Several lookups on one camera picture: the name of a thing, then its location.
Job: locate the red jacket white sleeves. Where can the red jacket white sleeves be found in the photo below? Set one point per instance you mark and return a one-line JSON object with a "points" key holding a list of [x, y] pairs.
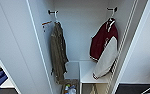
{"points": [[101, 40]]}

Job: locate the pale clothes hanger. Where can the pale clothes hanger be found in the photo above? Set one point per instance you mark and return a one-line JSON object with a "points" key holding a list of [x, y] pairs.
{"points": [[110, 24], [56, 19]]}

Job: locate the white wardrobe door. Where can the white wardrobe door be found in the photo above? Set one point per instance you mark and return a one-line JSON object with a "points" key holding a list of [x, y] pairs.
{"points": [[14, 40], [137, 33]]}

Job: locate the dark grey hanging garment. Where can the dark grey hanging garment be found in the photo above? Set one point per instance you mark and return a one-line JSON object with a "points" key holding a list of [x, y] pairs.
{"points": [[58, 50]]}

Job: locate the white inner shelf unit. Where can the white inner shelf unit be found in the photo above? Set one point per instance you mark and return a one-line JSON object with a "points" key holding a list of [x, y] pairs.
{"points": [[86, 71]]}

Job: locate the white sticker orange band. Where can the white sticker orange band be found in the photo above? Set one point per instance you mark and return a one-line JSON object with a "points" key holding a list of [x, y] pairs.
{"points": [[47, 23]]}

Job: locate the pale perforated basket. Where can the pale perforated basket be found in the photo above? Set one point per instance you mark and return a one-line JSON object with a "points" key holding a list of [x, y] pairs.
{"points": [[65, 87]]}

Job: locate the pale blue item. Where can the pale blue item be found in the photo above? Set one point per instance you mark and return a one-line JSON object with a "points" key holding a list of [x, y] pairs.
{"points": [[71, 90]]}

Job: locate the black rail bracket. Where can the black rail bracket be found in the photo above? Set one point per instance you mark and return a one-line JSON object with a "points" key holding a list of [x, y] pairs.
{"points": [[112, 9], [52, 12]]}

